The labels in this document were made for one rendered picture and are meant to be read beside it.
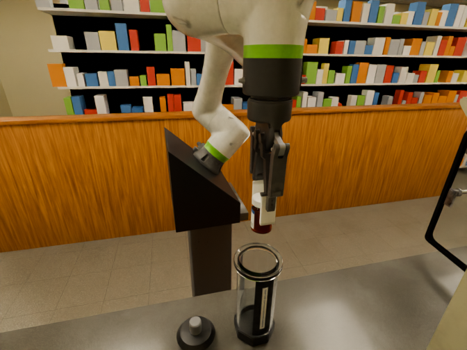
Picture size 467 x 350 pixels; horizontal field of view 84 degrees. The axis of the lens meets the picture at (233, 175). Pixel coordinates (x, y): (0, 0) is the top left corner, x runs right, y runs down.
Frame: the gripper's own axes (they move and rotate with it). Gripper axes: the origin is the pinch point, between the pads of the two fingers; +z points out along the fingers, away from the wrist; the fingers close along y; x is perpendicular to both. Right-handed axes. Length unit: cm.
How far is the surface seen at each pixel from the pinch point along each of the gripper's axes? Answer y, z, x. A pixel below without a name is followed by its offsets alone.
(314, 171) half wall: 177, 80, -125
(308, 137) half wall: 177, 42, -113
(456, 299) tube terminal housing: -18.2, 14.9, -32.5
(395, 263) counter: 11, 37, -53
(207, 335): -1.6, 33.0, 12.6
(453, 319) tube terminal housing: -19.1, 19.0, -32.4
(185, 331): 0.4, 33.0, 17.4
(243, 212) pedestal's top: 52, 36, -12
